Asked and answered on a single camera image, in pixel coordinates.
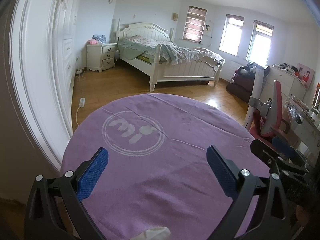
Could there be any white power strip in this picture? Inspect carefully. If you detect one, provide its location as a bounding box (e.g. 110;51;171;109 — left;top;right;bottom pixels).
79;98;86;108

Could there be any white wooden bed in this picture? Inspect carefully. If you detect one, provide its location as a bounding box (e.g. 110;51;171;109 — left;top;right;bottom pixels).
115;20;225;92

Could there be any red photo on dresser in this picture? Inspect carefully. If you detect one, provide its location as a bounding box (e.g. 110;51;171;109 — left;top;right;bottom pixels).
295;63;315;89

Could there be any white nightstand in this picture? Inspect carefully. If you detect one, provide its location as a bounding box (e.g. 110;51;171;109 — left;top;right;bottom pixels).
87;43;117;73

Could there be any white study desk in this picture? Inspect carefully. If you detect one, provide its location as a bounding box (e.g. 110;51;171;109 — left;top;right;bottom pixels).
285;95;319;164

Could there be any purple round tablecloth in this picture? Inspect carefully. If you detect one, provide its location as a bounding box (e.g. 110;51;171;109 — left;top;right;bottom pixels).
61;94;269;239

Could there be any dark clothes pile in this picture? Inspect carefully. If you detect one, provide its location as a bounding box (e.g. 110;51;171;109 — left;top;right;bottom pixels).
226;63;264;103

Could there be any red desk chair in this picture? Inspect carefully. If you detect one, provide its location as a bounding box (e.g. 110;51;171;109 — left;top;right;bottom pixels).
249;80;290;147

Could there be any white wardrobe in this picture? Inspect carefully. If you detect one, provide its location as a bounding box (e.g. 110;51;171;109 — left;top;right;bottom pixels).
10;0;80;170

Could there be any white dresser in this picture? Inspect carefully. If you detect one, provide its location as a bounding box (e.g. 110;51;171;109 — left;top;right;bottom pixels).
260;67;306;107

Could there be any white crumpled tissue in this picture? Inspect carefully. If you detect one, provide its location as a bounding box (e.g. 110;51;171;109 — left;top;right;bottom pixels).
132;227;171;240

